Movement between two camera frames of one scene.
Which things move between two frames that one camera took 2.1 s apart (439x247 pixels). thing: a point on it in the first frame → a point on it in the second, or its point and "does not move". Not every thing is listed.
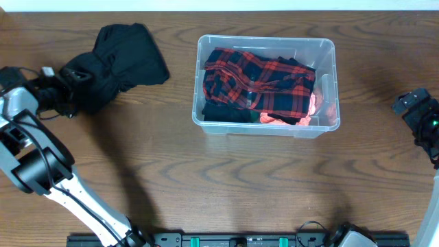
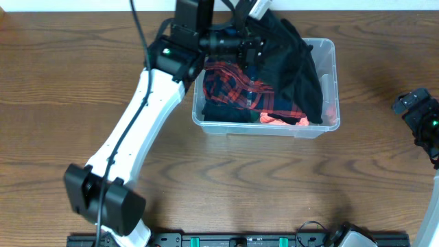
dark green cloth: x=255 y=116 does not move
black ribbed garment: x=287 y=119 does not move
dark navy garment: x=223 y=112 does not move
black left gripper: x=69 y=90 → x=252 y=50
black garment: x=125 y=55 → x=289 y=66
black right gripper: x=418 y=119 does not move
